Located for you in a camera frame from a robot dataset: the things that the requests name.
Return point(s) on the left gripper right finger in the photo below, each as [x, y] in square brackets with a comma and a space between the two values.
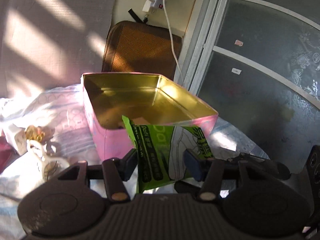
[251, 193]

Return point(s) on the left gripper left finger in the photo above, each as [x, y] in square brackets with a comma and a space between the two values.
[74, 202]

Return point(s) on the green snack packet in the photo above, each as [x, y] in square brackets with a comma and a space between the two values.
[160, 151]

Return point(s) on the red gift box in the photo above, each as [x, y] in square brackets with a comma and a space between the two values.
[7, 154]

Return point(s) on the small yellow toy figure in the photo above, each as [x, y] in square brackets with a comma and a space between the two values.
[34, 133]

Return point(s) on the pink macaron tin box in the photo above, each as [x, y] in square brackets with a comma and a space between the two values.
[147, 99]

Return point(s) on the glass sliding door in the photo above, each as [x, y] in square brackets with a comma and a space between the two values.
[257, 63]

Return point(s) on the brown woven cushion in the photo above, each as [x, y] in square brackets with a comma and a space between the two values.
[138, 47]

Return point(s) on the grey padded headboard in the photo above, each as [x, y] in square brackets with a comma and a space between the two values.
[51, 43]

